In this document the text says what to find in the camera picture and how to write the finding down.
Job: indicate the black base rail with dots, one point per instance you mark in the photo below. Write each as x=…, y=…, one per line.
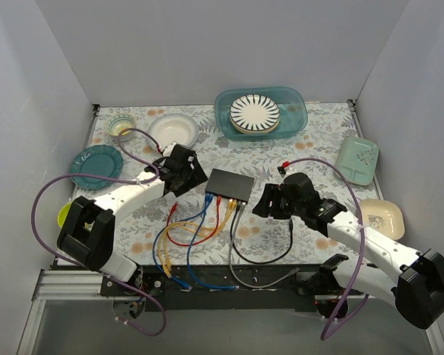
x=215, y=288

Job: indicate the small patterned bowl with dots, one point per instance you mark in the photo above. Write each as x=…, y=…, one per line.
x=119, y=126

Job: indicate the cream square dish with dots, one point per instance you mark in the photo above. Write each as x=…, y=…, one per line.
x=384, y=216

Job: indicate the teal plastic container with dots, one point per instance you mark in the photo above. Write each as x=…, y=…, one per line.
x=293, y=113

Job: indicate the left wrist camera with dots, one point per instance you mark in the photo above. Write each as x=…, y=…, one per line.
x=166, y=151

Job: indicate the mint green square tray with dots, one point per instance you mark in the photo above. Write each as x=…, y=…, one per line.
x=357, y=160

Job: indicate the floral table mat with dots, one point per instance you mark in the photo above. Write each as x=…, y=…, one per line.
x=257, y=239

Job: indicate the teal scalloped plate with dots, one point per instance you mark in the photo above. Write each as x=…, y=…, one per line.
x=102, y=160

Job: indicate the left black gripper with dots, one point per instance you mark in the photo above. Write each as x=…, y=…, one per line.
x=187, y=171

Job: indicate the striped blue white plate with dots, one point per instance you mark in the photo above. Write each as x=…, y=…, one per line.
x=254, y=114

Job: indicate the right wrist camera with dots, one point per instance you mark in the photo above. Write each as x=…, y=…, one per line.
x=285, y=170

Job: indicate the lime green bowl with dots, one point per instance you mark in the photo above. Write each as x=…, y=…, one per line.
x=62, y=215

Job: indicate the aluminium frame rail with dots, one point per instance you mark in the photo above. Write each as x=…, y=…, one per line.
x=57, y=285

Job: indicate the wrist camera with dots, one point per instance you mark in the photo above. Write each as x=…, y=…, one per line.
x=285, y=170
x=166, y=151

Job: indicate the black network switch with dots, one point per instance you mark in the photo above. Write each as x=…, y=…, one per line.
x=230, y=185

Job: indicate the white deep plate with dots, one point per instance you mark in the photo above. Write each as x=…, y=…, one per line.
x=174, y=127

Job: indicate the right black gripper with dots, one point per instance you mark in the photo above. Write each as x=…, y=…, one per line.
x=275, y=202

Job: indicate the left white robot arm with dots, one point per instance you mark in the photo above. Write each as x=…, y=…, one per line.
x=88, y=231

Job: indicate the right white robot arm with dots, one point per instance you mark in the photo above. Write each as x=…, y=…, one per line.
x=411, y=281

